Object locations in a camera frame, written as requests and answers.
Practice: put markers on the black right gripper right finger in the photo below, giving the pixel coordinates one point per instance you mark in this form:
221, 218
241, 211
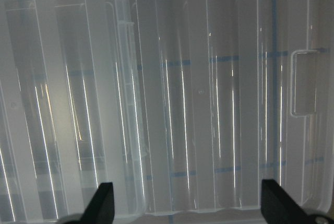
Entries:
278, 207

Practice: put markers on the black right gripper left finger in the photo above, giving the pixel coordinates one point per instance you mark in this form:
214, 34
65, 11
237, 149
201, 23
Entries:
101, 208

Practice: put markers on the clear plastic box lid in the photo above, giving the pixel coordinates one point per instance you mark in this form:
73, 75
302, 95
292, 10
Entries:
184, 105

